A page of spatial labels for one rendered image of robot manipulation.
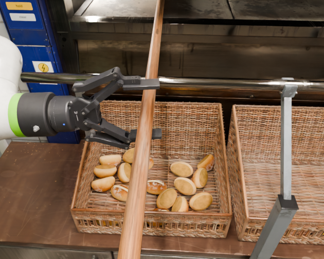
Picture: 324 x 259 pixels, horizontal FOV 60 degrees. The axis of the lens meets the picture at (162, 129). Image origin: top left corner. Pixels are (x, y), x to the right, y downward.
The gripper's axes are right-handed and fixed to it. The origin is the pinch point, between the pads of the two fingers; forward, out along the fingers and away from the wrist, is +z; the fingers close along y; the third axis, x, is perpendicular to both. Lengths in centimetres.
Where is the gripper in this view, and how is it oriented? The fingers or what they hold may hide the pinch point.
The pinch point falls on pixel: (153, 110)
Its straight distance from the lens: 58.8
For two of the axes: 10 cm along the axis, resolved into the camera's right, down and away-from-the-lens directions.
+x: 0.1, 6.2, -7.9
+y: 0.3, 7.9, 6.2
